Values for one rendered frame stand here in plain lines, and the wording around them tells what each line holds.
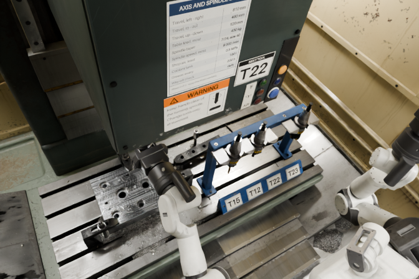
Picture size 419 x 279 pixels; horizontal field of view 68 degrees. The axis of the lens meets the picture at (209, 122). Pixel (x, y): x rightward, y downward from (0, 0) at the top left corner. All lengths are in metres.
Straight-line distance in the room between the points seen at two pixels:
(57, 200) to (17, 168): 0.60
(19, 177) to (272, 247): 1.37
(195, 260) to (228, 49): 0.60
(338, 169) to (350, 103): 0.36
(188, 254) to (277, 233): 0.72
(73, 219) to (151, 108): 0.87
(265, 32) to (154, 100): 0.26
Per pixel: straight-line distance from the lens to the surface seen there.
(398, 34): 1.43
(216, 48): 0.60
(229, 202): 1.35
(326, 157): 1.79
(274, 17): 0.65
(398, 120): 1.53
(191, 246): 0.95
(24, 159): 2.04
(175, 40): 0.54
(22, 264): 1.67
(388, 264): 1.00
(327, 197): 1.72
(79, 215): 1.41
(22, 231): 1.75
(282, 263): 1.56
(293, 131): 1.28
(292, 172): 1.51
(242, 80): 0.71
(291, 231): 1.63
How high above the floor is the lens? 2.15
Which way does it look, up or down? 50 degrees down
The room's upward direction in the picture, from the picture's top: 9 degrees clockwise
